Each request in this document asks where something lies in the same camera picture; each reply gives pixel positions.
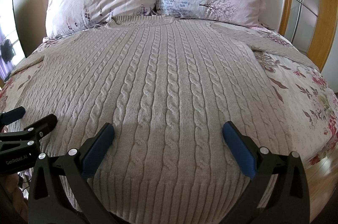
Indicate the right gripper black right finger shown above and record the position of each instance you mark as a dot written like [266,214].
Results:
[278,188]

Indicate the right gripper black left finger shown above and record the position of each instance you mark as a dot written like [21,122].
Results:
[59,191]

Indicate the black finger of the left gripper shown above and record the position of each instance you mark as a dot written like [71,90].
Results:
[36,131]
[11,116]

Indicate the beige cable-knit sweater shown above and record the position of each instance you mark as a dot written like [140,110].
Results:
[167,85]

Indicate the person's left hand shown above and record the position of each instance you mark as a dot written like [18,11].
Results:
[10,185]

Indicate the floral bed sheet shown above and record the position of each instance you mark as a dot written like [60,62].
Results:
[309,104]

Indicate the wooden headboard frame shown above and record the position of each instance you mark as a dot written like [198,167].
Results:
[310,25]

